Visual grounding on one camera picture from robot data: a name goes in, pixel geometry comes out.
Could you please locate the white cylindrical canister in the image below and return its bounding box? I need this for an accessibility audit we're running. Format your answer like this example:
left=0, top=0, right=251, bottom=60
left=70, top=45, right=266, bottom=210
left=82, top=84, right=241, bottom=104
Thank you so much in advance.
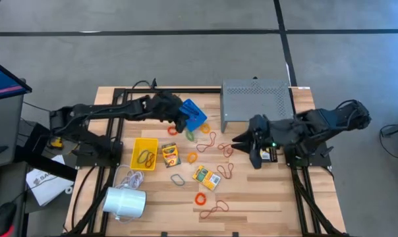
left=101, top=185, right=148, bottom=219

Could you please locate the red rubber band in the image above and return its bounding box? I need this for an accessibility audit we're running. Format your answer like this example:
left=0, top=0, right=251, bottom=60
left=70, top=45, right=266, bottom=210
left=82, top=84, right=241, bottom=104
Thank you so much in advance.
left=217, top=163, right=235, bottom=180
left=196, top=131, right=217, bottom=153
left=217, top=143, right=235, bottom=158
left=198, top=199, right=230, bottom=220
left=144, top=153, right=156, bottom=169

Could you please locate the grey perforated metal riser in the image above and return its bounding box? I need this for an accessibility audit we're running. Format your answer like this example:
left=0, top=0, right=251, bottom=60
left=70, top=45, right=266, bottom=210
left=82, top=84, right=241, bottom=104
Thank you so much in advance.
left=220, top=78, right=295, bottom=133

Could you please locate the blue plastic basket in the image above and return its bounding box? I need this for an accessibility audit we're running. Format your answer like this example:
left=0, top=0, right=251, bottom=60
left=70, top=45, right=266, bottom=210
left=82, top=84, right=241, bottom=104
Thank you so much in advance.
left=179, top=98, right=208, bottom=132

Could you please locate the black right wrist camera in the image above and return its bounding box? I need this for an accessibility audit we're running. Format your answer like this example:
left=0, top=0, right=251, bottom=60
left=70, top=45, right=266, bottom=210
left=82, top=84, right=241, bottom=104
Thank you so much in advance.
left=250, top=114, right=269, bottom=132

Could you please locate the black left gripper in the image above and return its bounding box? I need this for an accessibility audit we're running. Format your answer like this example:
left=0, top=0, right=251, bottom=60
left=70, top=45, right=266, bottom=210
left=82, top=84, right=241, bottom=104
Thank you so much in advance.
left=142, top=92, right=200, bottom=133

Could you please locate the crayon box at right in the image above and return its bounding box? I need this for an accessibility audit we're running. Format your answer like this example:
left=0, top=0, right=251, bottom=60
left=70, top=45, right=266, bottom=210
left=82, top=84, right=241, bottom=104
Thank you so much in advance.
left=258, top=145, right=279, bottom=165

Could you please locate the black computer mouse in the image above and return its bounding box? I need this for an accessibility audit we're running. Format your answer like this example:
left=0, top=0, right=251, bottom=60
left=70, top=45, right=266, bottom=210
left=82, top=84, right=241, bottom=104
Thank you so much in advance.
left=0, top=201, right=18, bottom=237

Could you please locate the computer monitor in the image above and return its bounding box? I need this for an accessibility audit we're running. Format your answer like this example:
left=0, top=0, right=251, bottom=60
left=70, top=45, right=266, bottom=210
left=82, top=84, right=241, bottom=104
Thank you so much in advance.
left=0, top=55, right=33, bottom=103

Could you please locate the yellow plastic basket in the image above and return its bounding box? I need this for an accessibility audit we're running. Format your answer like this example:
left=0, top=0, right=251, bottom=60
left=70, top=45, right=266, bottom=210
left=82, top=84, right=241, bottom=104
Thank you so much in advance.
left=129, top=137, right=159, bottom=171

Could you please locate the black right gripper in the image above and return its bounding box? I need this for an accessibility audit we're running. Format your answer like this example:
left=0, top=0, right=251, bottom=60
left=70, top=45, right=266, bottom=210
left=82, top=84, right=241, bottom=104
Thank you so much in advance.
left=231, top=123, right=285, bottom=171

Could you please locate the white paper booklet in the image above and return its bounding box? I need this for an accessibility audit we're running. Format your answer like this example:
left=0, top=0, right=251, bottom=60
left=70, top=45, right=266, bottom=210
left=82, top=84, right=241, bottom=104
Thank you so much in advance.
left=25, top=154, right=75, bottom=207

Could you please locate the blue rubber band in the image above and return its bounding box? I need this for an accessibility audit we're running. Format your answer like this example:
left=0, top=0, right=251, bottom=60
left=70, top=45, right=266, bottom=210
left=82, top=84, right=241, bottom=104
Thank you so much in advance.
left=170, top=173, right=186, bottom=187
left=136, top=149, right=150, bottom=165

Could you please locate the black aluminium table frame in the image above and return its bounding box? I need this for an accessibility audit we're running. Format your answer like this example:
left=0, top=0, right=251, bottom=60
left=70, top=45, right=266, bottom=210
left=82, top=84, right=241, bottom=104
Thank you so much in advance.
left=63, top=86, right=352, bottom=237

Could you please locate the yellow plug with cable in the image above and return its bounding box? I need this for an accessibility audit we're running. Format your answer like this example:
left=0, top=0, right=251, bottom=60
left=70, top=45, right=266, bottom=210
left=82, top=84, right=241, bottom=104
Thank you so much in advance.
left=49, top=136, right=65, bottom=150

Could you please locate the grey computer desk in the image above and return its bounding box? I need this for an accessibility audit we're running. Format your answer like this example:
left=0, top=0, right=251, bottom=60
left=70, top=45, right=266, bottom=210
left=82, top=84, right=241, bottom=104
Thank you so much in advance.
left=0, top=93, right=30, bottom=237

